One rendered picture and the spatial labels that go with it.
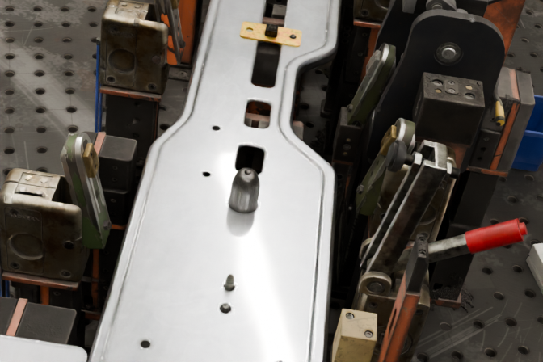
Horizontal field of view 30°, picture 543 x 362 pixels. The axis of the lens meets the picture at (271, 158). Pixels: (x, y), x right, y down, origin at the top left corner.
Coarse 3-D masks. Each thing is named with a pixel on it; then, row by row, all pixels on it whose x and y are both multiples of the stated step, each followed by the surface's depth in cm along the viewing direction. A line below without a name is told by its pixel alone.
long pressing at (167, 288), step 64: (256, 0) 145; (320, 0) 147; (320, 64) 137; (192, 128) 122; (256, 128) 123; (192, 192) 113; (320, 192) 116; (128, 256) 105; (192, 256) 106; (256, 256) 107; (320, 256) 108; (128, 320) 99; (192, 320) 100; (256, 320) 101; (320, 320) 101
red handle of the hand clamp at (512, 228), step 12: (480, 228) 96; (492, 228) 95; (504, 228) 94; (516, 228) 94; (444, 240) 97; (456, 240) 97; (468, 240) 96; (480, 240) 95; (492, 240) 95; (504, 240) 94; (516, 240) 94; (408, 252) 98; (432, 252) 97; (444, 252) 97; (456, 252) 96; (468, 252) 96; (396, 264) 98
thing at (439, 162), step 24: (432, 144) 91; (408, 168) 91; (432, 168) 89; (456, 168) 91; (408, 192) 91; (432, 192) 91; (384, 216) 98; (408, 216) 93; (384, 240) 95; (408, 240) 95; (360, 264) 102; (384, 264) 97
